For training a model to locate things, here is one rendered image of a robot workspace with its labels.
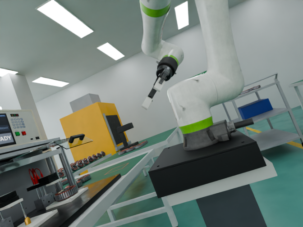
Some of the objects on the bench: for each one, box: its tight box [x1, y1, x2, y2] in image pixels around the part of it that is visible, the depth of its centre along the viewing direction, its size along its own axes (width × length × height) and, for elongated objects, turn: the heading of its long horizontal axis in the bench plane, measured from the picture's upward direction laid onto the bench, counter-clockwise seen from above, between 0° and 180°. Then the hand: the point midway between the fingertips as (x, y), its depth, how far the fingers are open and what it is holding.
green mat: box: [63, 152, 148, 190], centre depth 154 cm, size 94×61×1 cm, turn 177°
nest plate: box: [46, 187, 88, 210], centre depth 99 cm, size 15×15×1 cm
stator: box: [54, 185, 78, 202], centre depth 99 cm, size 11×11×4 cm
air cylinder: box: [34, 193, 55, 211], centre depth 102 cm, size 5×8×6 cm
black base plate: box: [13, 173, 121, 227], centre depth 87 cm, size 47×64×2 cm
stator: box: [76, 174, 91, 183], centre depth 152 cm, size 11×11×4 cm
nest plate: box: [17, 209, 58, 227], centre depth 75 cm, size 15×15×1 cm
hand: (150, 97), depth 81 cm, fingers open, 13 cm apart
